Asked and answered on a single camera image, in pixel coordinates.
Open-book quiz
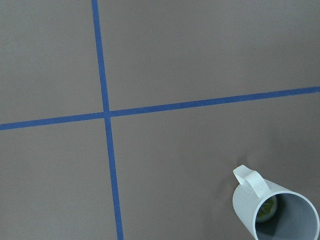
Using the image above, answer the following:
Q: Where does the yellow lemon slice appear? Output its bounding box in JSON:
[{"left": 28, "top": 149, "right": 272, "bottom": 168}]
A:
[{"left": 255, "top": 195, "right": 278, "bottom": 223}]

